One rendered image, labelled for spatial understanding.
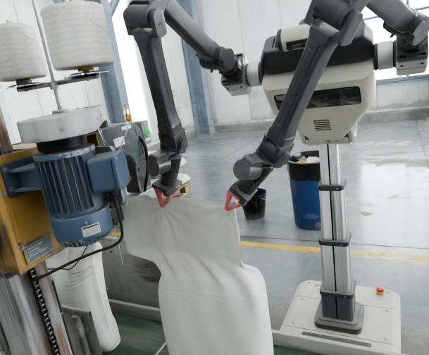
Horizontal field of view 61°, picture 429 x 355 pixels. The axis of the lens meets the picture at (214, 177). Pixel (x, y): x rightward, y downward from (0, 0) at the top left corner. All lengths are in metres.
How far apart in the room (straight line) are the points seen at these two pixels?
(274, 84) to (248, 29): 8.23
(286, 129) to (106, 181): 0.47
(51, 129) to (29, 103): 5.29
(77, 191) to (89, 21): 0.43
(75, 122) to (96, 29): 0.27
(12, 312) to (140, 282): 0.88
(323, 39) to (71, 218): 0.72
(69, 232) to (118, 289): 1.17
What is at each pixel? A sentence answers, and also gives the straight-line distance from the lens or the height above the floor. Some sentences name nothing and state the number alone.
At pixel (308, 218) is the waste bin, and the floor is 0.12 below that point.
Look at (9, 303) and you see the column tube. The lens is 1.23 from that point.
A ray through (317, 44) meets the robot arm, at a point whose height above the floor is 1.49.
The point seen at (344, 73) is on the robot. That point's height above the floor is 1.40.
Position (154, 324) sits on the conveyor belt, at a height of 0.38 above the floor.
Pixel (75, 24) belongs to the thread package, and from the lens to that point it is 1.04.
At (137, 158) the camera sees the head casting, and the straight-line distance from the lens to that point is 1.42.
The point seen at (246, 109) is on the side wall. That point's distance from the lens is 9.68.
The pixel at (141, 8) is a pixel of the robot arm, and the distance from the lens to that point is 1.02.
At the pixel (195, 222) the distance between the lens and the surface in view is 1.22.
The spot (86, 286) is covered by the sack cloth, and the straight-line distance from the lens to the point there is 1.65.
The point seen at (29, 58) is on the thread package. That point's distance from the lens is 1.25.
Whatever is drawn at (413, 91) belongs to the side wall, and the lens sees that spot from 9.02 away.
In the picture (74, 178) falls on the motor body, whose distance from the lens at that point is 0.94.
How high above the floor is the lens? 1.45
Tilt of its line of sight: 15 degrees down
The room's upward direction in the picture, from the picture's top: 8 degrees counter-clockwise
